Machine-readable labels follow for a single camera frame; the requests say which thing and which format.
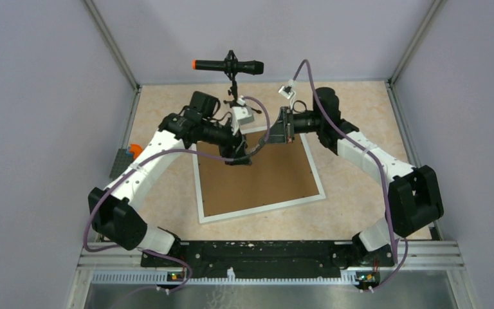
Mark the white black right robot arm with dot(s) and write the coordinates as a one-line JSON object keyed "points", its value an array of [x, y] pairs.
{"points": [[412, 198]]}

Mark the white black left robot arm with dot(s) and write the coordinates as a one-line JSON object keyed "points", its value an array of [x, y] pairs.
{"points": [[114, 210]]}

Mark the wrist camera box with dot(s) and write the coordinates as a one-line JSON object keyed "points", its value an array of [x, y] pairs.
{"points": [[242, 114], [288, 91]]}

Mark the black microphone tripod stand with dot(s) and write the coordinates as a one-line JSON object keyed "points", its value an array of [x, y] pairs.
{"points": [[233, 92]]}

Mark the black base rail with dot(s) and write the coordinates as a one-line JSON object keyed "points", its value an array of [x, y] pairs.
{"points": [[271, 259]]}

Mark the orange curved toy block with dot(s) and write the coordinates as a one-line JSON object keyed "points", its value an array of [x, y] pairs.
{"points": [[135, 150]]}

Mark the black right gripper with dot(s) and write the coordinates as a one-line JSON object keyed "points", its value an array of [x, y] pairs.
{"points": [[281, 132]]}

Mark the black microphone orange tip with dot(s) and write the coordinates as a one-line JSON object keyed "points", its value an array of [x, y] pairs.
{"points": [[230, 67]]}

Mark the grey lego baseplate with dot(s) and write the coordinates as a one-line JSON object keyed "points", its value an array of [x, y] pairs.
{"points": [[122, 160]]}

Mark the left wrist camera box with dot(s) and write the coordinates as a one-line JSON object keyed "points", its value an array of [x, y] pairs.
{"points": [[242, 114]]}

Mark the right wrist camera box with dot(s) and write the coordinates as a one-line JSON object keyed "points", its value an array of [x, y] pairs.
{"points": [[288, 91]]}

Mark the brown frame backing board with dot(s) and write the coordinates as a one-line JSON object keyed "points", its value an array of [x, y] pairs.
{"points": [[259, 179]]}

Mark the aluminium front rail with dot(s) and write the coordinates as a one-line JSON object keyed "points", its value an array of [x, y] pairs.
{"points": [[116, 265]]}

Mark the white picture frame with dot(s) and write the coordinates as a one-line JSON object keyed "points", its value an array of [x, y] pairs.
{"points": [[255, 179]]}

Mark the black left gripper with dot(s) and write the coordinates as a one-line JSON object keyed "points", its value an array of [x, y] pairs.
{"points": [[230, 152]]}

